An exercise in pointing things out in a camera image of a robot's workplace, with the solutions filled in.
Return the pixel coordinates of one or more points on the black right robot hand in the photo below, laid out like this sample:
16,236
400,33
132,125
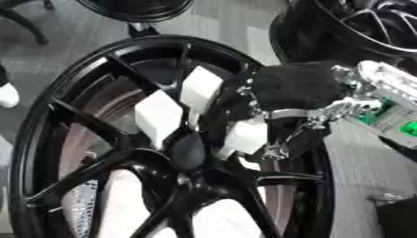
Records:
296,85

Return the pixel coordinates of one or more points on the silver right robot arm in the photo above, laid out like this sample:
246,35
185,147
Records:
388,102

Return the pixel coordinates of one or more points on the black spoked wheel with tyre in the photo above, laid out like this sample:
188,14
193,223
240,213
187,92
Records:
347,28

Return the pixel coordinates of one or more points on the black wheel rim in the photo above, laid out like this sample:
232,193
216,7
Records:
136,9

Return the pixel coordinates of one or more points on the black box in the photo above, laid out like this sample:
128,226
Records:
399,220

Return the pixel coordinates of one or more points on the black chair base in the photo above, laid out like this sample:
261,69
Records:
24,21

